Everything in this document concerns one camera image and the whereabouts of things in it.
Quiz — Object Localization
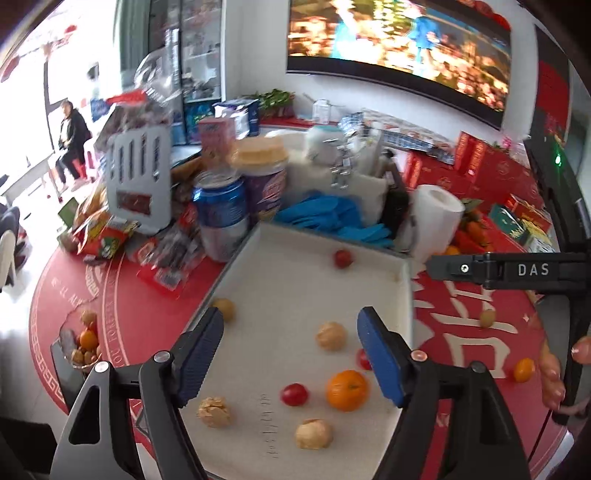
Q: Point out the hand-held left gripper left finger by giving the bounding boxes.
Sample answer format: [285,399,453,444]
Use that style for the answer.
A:
[48,306,225,480]

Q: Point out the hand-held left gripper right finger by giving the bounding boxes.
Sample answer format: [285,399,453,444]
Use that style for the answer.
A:
[356,306,532,480]

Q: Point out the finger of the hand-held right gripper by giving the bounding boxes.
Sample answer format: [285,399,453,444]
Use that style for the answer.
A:
[425,251,564,291]

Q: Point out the orange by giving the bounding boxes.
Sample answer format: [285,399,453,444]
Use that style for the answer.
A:
[325,369,370,413]

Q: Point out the walnut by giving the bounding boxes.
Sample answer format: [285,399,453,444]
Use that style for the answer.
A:
[294,418,334,450]
[211,298,236,322]
[197,397,232,428]
[315,322,348,352]

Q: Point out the white rectangular tray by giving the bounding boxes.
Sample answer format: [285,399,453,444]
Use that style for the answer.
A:
[178,220,416,478]

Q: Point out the person's right hand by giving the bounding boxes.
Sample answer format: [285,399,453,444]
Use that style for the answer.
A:
[539,336,591,416]

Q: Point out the red plastic basket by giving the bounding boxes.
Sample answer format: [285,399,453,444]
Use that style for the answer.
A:
[445,226,492,256]

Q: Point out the red box with gold print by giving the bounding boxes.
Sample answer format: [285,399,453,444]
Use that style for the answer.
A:
[505,194,552,232]

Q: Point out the white paper roll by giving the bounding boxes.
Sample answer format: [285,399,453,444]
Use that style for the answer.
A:
[409,184,466,261]

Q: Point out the red gift box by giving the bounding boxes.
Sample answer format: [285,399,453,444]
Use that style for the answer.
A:
[404,152,462,195]
[455,131,485,178]
[480,148,532,199]

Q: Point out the small tangerine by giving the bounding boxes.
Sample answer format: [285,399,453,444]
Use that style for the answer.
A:
[513,357,536,383]

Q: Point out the dark red snack packets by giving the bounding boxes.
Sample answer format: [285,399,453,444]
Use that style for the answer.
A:
[136,217,206,291]

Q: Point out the black pouch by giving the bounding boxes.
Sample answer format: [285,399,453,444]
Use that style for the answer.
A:
[381,159,414,252]

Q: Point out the glass bowl of fruit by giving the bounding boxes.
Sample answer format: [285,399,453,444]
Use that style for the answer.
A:
[58,309,105,374]

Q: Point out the blue drink can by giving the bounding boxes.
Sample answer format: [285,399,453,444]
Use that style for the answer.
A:
[191,171,251,264]

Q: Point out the red and green snack packet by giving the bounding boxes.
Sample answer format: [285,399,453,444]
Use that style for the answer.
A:
[76,210,139,259]

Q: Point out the blue gloves pile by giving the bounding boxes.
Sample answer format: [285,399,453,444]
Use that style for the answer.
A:
[272,191,395,247]

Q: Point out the blue plaid cloth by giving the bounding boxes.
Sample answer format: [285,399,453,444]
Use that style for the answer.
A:
[339,111,458,162]

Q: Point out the purple jar with yellow lid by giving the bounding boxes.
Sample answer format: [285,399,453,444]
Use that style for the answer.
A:
[229,137,291,227]

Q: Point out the white plastic chair back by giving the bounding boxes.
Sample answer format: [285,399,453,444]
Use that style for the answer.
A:
[105,124,174,236]

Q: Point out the orange snack bag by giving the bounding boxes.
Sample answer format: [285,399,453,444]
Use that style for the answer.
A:
[74,182,112,227]

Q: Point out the white ceramic jar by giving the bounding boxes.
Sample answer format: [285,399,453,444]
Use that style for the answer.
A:
[305,124,347,164]

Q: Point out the pink carton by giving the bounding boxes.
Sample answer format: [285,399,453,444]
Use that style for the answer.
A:
[198,116,237,169]

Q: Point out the clear plastic jug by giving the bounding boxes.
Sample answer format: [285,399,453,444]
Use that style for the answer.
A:
[311,98,335,125]

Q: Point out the blue and white packet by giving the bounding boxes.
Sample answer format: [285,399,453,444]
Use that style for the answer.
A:
[213,99,262,139]

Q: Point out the clear plastic bag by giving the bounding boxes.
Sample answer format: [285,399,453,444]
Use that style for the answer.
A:
[99,48,183,139]

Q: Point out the glass display cabinet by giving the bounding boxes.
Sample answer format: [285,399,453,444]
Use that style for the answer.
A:
[148,0,227,144]

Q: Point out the red wall decoration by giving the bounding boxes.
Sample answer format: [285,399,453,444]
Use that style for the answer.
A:
[534,23,572,144]

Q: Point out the wall television screen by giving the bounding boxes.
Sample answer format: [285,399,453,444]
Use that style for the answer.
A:
[286,0,513,130]

